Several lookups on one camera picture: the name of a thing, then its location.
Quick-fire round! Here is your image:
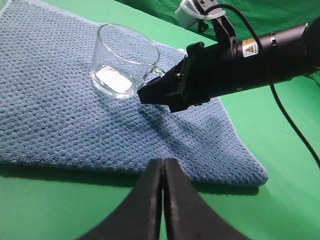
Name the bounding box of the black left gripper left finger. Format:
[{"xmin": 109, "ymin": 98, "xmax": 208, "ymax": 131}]
[{"xmin": 79, "ymin": 159, "xmax": 163, "ymax": 240}]

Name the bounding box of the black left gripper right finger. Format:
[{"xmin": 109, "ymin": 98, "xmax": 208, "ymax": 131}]
[{"xmin": 163, "ymin": 158, "xmax": 248, "ymax": 240}]

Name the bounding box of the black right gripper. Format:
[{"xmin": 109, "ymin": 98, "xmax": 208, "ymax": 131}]
[{"xmin": 137, "ymin": 42, "xmax": 240, "ymax": 113}]

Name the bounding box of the transparent glass cup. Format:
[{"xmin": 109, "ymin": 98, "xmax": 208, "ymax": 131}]
[{"xmin": 90, "ymin": 23, "xmax": 165, "ymax": 99}]

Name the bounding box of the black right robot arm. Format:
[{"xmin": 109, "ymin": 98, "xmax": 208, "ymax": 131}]
[{"xmin": 137, "ymin": 19, "xmax": 320, "ymax": 113}]

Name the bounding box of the blue knitted towel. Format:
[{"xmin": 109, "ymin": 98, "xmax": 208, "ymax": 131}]
[{"xmin": 0, "ymin": 0, "xmax": 268, "ymax": 187}]

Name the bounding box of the green cloth backdrop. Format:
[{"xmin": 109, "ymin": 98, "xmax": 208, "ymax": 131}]
[{"xmin": 119, "ymin": 0, "xmax": 320, "ymax": 84}]

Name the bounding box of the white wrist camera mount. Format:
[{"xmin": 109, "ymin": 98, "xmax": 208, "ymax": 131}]
[{"xmin": 175, "ymin": 0, "xmax": 226, "ymax": 33}]

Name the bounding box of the black cable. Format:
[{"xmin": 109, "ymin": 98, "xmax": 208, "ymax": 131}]
[{"xmin": 206, "ymin": 3, "xmax": 320, "ymax": 168}]

